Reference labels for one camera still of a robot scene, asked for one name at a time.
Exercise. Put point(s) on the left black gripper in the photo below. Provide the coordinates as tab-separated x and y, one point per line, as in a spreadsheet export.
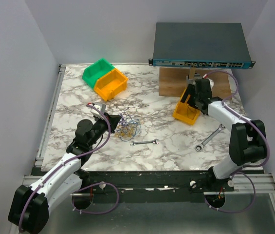
113	120

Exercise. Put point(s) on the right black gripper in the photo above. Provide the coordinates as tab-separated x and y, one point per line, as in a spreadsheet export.
191	91

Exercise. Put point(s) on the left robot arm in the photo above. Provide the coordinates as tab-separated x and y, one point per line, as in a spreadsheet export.
32	205

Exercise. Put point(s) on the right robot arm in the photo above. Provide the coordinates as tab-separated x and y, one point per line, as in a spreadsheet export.
248	143

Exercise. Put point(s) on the yellow bin right side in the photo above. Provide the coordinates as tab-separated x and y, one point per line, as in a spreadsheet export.
184	112

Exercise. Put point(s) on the wooden board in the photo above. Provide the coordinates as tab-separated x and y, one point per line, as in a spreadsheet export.
172	82

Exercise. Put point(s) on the yellow bin beside green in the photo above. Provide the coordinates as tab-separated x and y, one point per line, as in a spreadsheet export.
111	84

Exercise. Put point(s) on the open-end silver wrench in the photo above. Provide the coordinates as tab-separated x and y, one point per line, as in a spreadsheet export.
155	141

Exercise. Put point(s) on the green plastic bin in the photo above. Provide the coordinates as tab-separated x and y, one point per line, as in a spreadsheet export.
95	71

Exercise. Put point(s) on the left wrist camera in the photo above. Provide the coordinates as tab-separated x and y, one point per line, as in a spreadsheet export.
97	109

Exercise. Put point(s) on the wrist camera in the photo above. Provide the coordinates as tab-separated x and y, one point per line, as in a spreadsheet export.
97	109
205	76

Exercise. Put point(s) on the grey stand bracket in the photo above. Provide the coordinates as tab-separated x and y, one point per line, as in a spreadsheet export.
192	76

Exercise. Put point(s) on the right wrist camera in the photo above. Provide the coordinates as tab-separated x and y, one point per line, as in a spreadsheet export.
205	76

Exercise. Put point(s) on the ratchet ring wrench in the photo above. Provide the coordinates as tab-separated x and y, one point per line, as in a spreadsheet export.
200	147

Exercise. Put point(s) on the network switch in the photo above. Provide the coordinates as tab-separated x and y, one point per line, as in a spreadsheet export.
200	45

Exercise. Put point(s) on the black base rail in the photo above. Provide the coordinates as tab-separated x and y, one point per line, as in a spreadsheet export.
132	187

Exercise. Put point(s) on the aluminium frame rail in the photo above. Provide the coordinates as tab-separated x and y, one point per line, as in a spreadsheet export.
35	162

